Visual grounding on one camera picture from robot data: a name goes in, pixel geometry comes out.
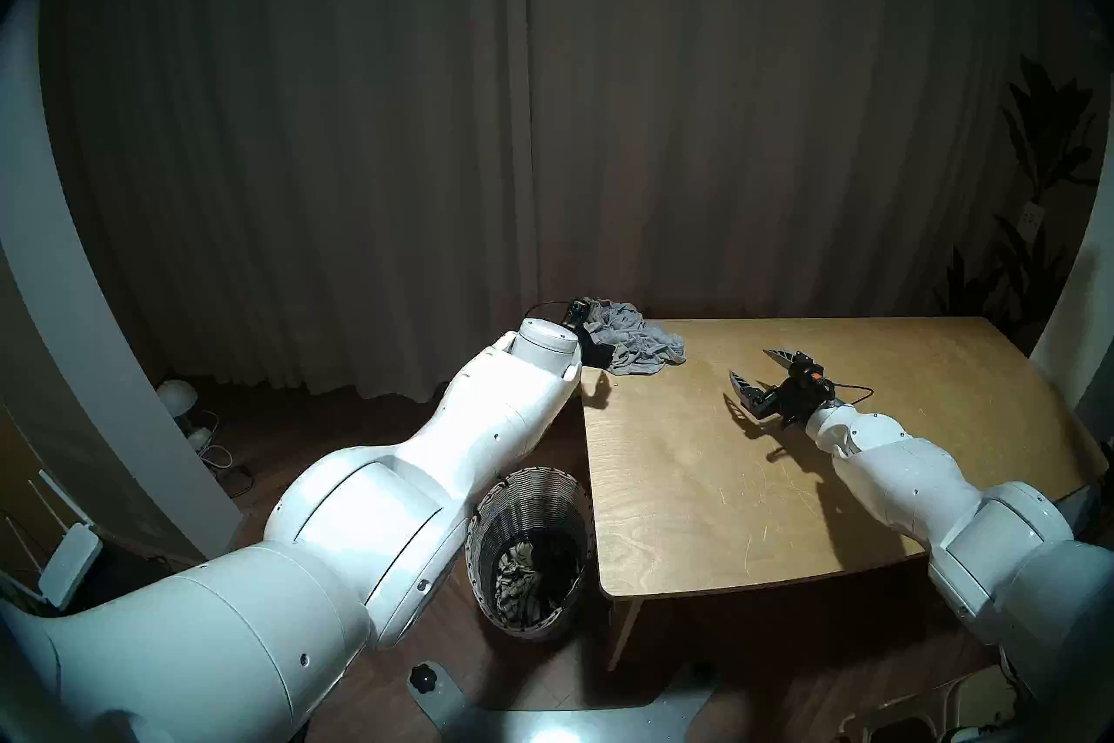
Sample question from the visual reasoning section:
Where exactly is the woven wicker laundry hamper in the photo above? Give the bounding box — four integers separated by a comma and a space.
465, 467, 597, 645

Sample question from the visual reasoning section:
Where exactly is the white mushroom lamp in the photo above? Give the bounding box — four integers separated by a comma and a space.
157, 378, 200, 422

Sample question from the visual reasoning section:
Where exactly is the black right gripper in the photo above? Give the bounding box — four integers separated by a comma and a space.
728, 349, 842, 430

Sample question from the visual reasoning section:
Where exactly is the tall dark leafy plant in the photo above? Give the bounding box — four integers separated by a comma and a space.
934, 54, 1103, 343

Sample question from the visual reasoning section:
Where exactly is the white floor cable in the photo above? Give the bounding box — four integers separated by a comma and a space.
195, 410, 256, 495

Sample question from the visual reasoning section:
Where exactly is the black white striped garment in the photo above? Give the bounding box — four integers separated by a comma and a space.
494, 539, 551, 631

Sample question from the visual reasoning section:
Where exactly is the grey garment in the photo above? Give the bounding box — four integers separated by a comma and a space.
583, 299, 688, 377

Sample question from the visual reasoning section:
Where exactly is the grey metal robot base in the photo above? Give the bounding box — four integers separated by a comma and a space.
409, 663, 723, 743

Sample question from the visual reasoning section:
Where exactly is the cream plastic chair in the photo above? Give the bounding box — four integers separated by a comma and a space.
837, 667, 1015, 743

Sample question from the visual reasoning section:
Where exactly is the long grey curtain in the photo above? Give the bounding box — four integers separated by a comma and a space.
39, 0, 1080, 408

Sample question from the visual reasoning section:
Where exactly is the white wifi router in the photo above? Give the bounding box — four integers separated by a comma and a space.
0, 470, 104, 612

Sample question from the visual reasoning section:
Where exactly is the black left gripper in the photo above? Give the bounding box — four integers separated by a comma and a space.
561, 299, 620, 369

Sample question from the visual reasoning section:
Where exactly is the light wooden table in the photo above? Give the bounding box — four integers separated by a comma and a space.
574, 316, 1108, 672

